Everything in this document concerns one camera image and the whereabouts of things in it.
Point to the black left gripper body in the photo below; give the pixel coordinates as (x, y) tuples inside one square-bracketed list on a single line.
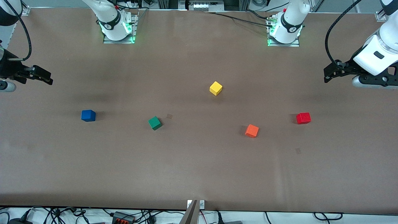
[(350, 66)]

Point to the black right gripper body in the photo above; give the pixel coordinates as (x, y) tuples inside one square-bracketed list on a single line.
[(8, 67)]

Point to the red wooden block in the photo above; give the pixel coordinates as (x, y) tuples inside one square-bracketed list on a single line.
[(303, 118)]

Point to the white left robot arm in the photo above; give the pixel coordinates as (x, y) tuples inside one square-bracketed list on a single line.
[(290, 21)]

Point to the blue wooden block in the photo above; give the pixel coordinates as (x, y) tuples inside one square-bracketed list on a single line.
[(88, 115)]

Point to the orange wooden block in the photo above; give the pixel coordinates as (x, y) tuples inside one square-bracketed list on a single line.
[(252, 131)]

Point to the yellow wooden block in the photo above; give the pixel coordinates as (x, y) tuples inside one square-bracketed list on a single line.
[(215, 88)]

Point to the green wooden block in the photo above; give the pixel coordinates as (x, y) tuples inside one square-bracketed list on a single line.
[(155, 123)]

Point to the black orange power strip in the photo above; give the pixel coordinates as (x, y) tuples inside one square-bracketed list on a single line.
[(122, 217)]

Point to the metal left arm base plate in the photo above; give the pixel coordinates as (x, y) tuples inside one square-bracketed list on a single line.
[(295, 44)]

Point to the metal table corner bracket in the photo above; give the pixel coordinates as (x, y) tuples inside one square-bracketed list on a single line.
[(26, 11), (380, 16)]

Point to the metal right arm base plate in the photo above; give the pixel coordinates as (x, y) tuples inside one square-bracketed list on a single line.
[(119, 41)]

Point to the aluminium frame equipment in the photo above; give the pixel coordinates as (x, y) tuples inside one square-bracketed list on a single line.
[(202, 5)]

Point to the white mounting bracket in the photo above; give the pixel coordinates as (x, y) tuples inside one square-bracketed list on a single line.
[(202, 204)]

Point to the grey camera stand pole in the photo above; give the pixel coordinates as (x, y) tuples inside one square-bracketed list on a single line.
[(191, 214)]

